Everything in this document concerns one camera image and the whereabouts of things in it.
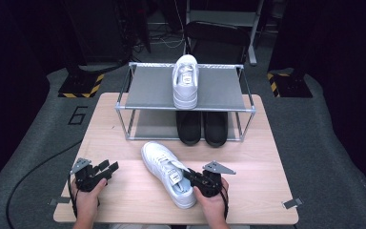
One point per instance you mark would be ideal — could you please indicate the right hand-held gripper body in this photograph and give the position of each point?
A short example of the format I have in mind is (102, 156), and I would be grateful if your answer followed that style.
(209, 183)

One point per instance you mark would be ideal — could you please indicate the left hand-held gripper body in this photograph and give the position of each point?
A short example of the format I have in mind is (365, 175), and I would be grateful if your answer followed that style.
(87, 178)

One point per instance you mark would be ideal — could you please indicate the white sneaker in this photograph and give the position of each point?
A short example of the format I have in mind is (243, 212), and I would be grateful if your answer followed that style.
(166, 173)
(186, 89)

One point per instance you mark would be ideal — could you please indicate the black slipper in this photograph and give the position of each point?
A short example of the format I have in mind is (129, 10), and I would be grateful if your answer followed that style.
(188, 130)
(215, 130)

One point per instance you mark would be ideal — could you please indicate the metal shoe rack grey shelves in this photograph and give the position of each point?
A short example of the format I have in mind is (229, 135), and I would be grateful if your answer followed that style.
(149, 87)

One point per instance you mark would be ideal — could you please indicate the person's left hand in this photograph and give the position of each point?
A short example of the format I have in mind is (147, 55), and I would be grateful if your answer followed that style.
(87, 203)

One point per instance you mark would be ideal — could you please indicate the person's right hand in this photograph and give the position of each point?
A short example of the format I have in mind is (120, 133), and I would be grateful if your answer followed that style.
(213, 208)

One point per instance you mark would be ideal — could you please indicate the black stand base striped edge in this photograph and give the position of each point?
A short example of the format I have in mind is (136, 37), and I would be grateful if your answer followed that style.
(290, 86)
(79, 84)

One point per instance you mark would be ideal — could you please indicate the dark cabinet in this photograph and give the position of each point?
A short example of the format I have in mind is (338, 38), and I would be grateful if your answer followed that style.
(98, 28)

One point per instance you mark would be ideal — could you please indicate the black chair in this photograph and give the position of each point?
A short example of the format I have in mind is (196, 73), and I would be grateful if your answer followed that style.
(216, 33)

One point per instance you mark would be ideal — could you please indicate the grey metal table bracket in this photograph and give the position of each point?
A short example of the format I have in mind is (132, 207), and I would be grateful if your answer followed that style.
(60, 201)
(292, 203)

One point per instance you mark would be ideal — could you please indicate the white desk frame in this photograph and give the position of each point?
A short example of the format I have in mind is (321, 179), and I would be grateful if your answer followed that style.
(222, 17)

